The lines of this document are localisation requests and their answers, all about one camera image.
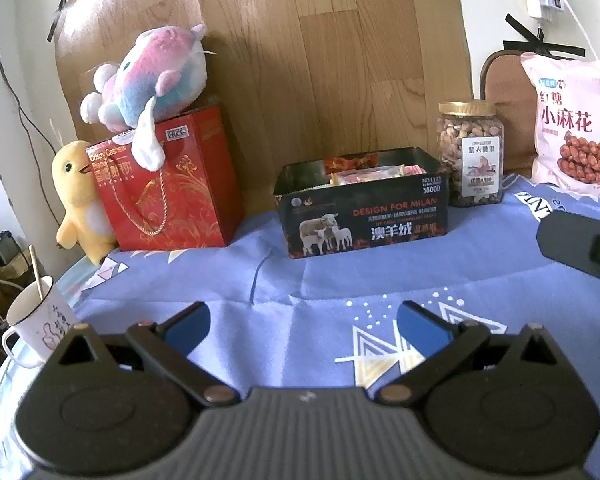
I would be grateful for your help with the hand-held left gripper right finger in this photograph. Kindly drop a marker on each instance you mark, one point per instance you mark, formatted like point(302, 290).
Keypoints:
point(422, 327)

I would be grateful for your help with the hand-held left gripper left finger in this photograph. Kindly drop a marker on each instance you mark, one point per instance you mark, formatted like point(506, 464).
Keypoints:
point(187, 325)

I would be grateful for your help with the black sheep-print box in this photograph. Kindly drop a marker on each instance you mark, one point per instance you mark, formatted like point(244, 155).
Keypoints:
point(370, 220)

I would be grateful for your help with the long pink snack box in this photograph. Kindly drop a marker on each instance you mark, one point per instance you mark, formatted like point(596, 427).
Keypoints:
point(375, 177)

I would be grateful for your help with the orange snack packet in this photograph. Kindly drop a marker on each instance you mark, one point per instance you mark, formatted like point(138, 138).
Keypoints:
point(350, 162)

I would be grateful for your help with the pink bag of twisted snacks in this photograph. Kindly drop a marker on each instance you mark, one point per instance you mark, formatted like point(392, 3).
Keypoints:
point(570, 120)

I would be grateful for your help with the blue printed cloth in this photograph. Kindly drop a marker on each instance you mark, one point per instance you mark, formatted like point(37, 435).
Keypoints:
point(305, 285)

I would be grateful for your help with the red gift bag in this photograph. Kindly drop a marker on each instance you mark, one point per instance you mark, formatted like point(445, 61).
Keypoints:
point(195, 185)

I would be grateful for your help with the clear jar of nuts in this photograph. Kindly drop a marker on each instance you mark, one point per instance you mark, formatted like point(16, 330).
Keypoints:
point(467, 135)

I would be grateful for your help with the white mug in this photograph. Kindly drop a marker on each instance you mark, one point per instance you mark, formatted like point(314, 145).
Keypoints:
point(35, 325)

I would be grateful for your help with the yellow plush toy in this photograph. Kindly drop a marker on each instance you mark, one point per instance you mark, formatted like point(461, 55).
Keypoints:
point(75, 185)

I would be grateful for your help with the black tape strip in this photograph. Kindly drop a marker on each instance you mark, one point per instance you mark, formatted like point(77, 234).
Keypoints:
point(56, 19)
point(525, 27)
point(545, 49)

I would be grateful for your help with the white power strip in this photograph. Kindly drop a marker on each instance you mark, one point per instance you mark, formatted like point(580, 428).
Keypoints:
point(545, 2)

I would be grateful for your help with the pastel plush toy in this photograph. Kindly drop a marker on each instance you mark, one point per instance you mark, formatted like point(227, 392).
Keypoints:
point(150, 75)

